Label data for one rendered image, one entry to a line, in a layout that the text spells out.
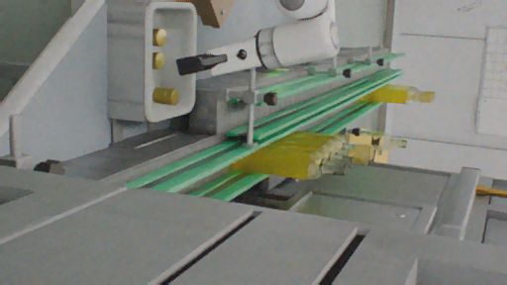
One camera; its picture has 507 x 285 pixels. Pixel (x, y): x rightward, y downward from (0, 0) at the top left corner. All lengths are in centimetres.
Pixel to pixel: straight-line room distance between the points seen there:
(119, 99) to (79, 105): 8
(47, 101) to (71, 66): 8
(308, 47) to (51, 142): 46
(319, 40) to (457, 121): 625
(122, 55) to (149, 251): 90
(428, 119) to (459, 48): 87
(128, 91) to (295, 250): 91
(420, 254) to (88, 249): 16
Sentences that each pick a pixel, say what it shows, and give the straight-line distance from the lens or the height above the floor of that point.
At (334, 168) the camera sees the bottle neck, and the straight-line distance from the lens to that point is 135.
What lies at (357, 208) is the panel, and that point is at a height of 115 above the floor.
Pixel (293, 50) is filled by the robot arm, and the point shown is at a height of 110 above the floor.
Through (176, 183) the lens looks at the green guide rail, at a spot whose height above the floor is 96.
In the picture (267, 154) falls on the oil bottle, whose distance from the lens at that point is 138.
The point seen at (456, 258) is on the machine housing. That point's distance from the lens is 33.
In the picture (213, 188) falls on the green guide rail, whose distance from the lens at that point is 130.
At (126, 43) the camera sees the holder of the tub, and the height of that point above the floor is 79.
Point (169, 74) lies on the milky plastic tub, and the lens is 133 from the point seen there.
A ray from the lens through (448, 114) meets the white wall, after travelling 728.
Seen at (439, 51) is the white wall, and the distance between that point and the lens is 722.
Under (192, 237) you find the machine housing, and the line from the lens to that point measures 33.
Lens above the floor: 147
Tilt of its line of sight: 18 degrees down
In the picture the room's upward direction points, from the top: 96 degrees clockwise
